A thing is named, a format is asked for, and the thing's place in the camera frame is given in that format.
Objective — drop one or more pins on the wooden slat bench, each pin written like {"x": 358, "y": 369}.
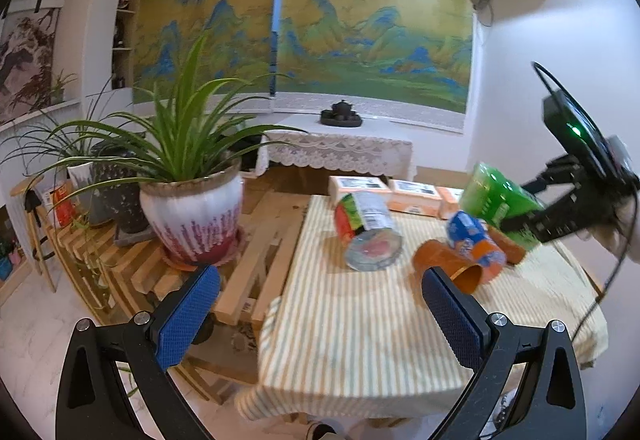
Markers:
{"x": 208, "y": 320}

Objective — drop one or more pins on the green plastic cup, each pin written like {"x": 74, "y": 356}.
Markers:
{"x": 492, "y": 197}

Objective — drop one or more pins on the landscape roller blind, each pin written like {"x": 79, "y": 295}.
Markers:
{"x": 411, "y": 51}
{"x": 237, "y": 34}

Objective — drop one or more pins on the wooden wall shelf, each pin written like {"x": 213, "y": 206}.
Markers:
{"x": 123, "y": 43}

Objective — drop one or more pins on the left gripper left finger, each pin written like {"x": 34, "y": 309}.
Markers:
{"x": 92, "y": 400}

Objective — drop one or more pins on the orange gold-lined cup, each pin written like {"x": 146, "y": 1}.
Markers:
{"x": 462, "y": 271}

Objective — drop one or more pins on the right landscape roller blind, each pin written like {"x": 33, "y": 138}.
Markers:
{"x": 411, "y": 51}

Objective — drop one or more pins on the orange tissue pack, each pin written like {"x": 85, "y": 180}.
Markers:
{"x": 413, "y": 198}
{"x": 368, "y": 191}
{"x": 449, "y": 201}

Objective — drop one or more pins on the dark speckled plant pot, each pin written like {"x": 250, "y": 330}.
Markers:
{"x": 123, "y": 199}

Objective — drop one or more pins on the wooden stool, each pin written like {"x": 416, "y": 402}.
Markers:
{"x": 38, "y": 224}

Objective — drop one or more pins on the black teapot set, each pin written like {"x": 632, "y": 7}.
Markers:
{"x": 340, "y": 114}

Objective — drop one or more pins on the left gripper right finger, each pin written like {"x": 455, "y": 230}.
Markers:
{"x": 549, "y": 402}

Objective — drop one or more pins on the green spider plant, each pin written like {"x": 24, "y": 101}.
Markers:
{"x": 188, "y": 139}

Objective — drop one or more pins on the orange patterned paper cup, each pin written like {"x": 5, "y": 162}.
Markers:
{"x": 514, "y": 252}

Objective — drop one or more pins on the left landscape roller blind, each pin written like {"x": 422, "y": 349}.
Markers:
{"x": 237, "y": 34}

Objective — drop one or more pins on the white red ceramic plant pot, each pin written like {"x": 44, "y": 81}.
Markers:
{"x": 196, "y": 219}

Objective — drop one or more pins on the white lace tablecloth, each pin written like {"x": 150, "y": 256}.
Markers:
{"x": 378, "y": 147}

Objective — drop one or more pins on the white gloved right hand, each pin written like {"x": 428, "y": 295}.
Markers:
{"x": 623, "y": 235}

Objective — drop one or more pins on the blue orange printed cup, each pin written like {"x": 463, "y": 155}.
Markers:
{"x": 469, "y": 238}

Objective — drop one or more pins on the hanging ink painting scroll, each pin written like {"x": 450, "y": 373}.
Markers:
{"x": 27, "y": 44}

